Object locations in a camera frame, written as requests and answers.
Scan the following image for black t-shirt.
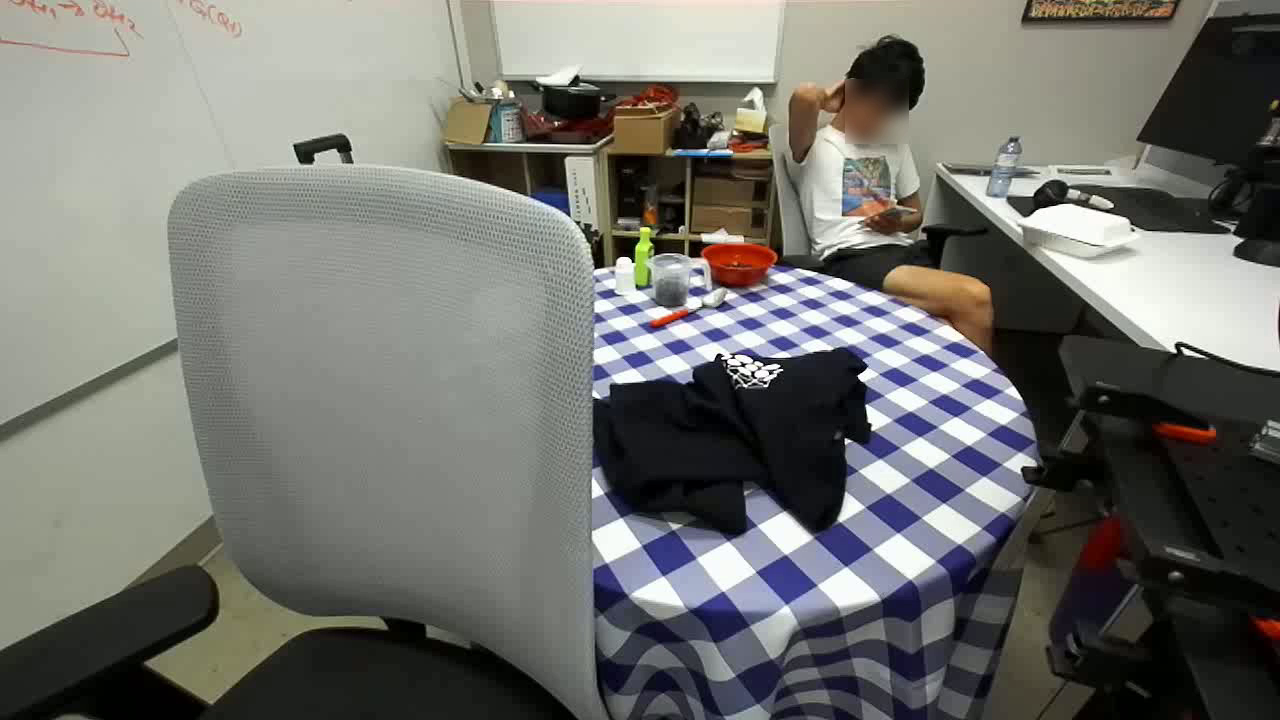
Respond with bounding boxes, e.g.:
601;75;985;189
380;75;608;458
593;350;876;535

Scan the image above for seated person white t-shirt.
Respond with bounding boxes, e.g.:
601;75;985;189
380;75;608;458
785;34;995;357

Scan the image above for black chair armrest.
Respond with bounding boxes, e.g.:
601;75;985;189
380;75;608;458
0;560;223;720
288;128;360;169

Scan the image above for black chair seat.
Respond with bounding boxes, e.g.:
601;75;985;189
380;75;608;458
203;615;574;720

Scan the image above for clear plastic cup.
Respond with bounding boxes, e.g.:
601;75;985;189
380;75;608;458
648;254;696;312

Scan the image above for green bottle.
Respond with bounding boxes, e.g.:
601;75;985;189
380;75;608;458
633;226;661;292

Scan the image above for red bowl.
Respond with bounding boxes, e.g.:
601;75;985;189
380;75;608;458
699;235;780;292

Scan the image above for wooden shelf unit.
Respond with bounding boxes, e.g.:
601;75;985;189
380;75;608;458
445;133;785;264

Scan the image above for large cardboard box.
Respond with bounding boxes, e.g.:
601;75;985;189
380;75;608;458
689;172;772;242

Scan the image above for black bag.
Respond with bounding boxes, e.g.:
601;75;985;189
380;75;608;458
535;75;608;128

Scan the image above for tissue box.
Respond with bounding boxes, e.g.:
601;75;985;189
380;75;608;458
732;87;772;135

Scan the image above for blue white checkered tablecloth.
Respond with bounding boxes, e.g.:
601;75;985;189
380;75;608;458
583;255;1045;720

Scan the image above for small cardboard box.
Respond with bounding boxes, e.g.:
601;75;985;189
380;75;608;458
439;98;495;151

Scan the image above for clear water bottle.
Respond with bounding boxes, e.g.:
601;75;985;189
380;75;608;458
985;133;1029;200

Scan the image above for black headphones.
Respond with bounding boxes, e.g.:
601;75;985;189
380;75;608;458
1031;176;1115;216

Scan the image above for orange clamp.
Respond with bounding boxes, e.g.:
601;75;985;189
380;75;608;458
1153;420;1218;448
1075;515;1128;577

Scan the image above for black keyboard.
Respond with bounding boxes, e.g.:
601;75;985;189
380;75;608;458
1008;185;1218;235

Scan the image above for white desk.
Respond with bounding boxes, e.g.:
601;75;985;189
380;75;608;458
933;161;1280;378

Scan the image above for framed picture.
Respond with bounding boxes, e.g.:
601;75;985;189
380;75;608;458
1018;0;1184;28

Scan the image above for black robot cart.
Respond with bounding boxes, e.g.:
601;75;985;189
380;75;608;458
1045;331;1280;720

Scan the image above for black computer monitor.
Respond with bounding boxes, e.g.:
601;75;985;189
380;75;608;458
1136;13;1280;270

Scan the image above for red handled spoon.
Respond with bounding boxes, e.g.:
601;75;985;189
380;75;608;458
644;292;734;331

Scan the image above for blank white wall board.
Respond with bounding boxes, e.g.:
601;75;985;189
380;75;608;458
487;0;788;87

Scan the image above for wall whiteboard with red writing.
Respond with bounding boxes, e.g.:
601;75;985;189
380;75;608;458
0;0;463;437

